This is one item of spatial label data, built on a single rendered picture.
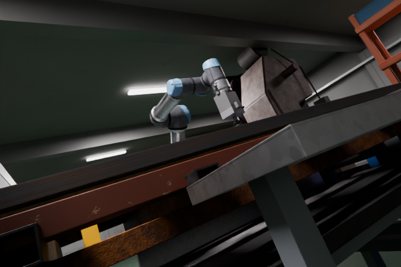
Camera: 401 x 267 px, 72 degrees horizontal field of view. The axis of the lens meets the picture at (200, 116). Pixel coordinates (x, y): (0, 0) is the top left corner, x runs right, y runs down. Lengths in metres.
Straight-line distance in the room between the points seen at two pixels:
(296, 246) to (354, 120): 0.16
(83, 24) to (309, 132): 3.08
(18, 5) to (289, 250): 3.11
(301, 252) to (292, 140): 0.16
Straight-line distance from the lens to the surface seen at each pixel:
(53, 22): 3.17
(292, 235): 0.36
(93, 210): 0.49
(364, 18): 4.82
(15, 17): 3.14
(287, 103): 4.68
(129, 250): 0.63
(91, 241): 1.05
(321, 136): 0.26
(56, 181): 0.50
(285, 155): 0.26
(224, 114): 1.11
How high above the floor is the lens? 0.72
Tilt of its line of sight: 17 degrees up
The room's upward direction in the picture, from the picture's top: 22 degrees counter-clockwise
